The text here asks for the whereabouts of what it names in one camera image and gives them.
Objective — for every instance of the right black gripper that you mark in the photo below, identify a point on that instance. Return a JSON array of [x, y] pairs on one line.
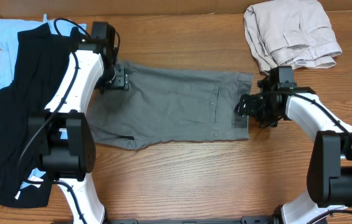
[[250, 106]]

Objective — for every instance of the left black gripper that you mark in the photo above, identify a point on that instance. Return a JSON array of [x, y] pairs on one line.
[[122, 81]]

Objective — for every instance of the grey shorts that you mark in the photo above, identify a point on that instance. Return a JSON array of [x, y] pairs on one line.
[[164, 105]]

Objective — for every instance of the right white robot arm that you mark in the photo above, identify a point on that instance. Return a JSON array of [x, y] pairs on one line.
[[329, 177]]

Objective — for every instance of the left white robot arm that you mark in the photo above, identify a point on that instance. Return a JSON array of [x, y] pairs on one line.
[[61, 139]]

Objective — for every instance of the black shirt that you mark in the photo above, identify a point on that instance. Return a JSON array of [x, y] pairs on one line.
[[41, 62]]

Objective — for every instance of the folded beige trousers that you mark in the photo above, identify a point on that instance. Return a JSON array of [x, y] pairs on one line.
[[290, 33]]

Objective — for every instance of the light blue shirt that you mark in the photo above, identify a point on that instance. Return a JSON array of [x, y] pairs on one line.
[[9, 29]]

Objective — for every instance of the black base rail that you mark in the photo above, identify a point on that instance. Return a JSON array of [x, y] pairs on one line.
[[244, 220]]

